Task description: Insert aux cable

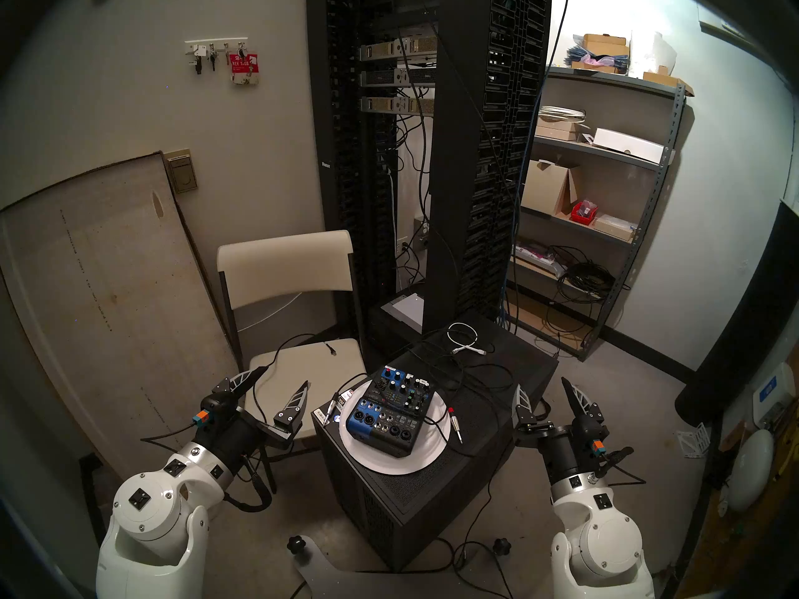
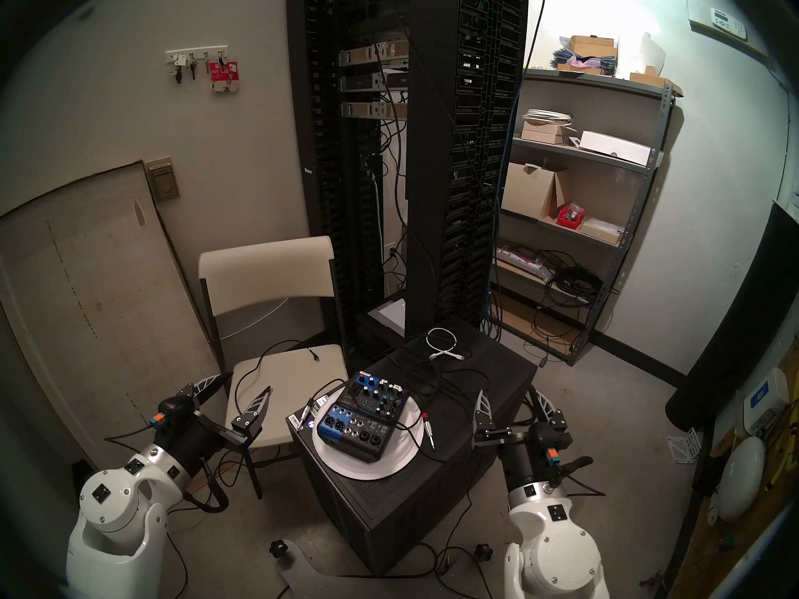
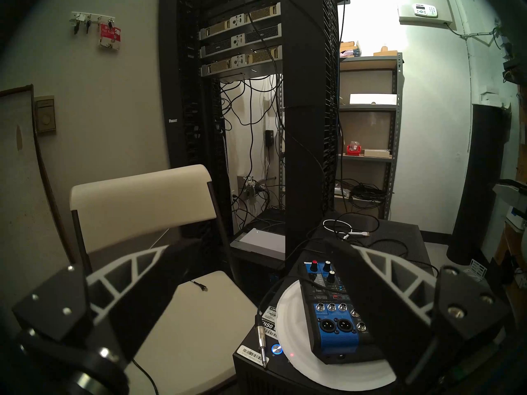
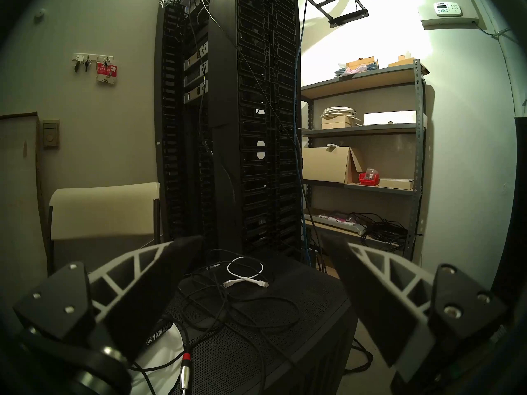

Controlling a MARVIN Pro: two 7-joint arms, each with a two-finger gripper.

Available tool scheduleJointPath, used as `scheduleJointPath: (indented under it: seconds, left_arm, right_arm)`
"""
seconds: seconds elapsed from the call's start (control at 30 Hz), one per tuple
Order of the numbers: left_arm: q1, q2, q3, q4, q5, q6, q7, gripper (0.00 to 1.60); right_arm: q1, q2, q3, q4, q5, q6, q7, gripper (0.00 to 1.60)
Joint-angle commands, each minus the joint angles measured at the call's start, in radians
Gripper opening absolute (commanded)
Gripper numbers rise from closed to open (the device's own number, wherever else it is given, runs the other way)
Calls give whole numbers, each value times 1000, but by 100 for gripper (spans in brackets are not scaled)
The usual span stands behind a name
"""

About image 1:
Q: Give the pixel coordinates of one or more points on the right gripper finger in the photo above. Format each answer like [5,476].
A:
[524,420]
[583,410]

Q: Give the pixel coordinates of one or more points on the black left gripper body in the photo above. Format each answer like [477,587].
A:
[234,438]

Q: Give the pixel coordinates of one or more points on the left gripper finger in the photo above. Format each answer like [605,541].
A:
[290,413]
[234,392]

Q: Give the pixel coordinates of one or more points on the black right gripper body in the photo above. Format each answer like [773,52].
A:
[568,454]

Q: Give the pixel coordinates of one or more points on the blue black audio mixer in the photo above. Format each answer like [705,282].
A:
[387,410]

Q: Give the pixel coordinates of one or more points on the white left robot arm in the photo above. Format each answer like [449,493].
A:
[150,510]

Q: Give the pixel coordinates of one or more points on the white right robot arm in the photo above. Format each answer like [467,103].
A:
[599,541]

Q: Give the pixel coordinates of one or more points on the black speaker cabinet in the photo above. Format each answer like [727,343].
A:
[530,379]

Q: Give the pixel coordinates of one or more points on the white round plate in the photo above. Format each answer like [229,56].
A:
[431,454]

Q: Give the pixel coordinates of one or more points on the black round knob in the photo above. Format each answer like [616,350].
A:
[501,546]
[298,545]

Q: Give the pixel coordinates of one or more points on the beige folding chair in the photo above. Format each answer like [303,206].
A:
[284,267]

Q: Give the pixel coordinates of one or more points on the grey flat rack device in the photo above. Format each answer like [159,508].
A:
[406,309]

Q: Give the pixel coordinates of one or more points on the large grey cardboard sheet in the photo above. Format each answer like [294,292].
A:
[112,292]

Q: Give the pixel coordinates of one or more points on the pink white package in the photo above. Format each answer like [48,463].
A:
[537,258]

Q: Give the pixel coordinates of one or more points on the white dome device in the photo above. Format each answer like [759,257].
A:
[749,470]

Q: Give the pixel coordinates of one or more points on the tall black panel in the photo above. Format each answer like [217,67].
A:
[749,329]

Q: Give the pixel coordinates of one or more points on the beige flat box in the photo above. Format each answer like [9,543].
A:
[615,228]

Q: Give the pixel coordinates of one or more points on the white device blue label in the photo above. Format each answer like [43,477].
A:
[771,392]

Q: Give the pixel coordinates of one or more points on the small red parts bin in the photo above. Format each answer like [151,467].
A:
[583,213]

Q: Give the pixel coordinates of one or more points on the open tan cardboard box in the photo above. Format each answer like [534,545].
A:
[543,189]

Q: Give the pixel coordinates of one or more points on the black server rack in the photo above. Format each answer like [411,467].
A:
[455,167]

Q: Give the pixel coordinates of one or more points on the white flat box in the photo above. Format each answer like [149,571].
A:
[627,145]

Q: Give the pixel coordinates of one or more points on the small tan box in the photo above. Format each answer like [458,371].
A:
[555,131]

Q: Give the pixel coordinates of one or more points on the beige rack unit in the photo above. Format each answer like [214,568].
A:
[396,105]
[399,48]

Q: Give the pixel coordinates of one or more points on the grey metal shelf unit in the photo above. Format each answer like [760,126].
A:
[624,80]

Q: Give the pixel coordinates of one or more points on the small open cardboard box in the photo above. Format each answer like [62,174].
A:
[665,80]

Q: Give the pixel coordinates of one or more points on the white key hook rack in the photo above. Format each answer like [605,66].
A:
[215,44]

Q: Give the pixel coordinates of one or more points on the pile of plastic bags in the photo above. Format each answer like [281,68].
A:
[590,62]

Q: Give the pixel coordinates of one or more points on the black rack server unit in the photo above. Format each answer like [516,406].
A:
[396,77]

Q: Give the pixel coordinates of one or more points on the white plastic bag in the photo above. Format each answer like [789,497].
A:
[652,52]

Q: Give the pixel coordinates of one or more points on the brown cardboard box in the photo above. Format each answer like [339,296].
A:
[605,45]

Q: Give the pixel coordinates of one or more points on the white Sonitrol alarm cabinet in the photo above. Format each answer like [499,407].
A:
[727,33]

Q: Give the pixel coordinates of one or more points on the white lattice bracket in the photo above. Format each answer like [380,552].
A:
[693,442]

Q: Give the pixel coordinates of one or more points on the beige wall switch plate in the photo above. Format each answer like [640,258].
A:
[182,175]

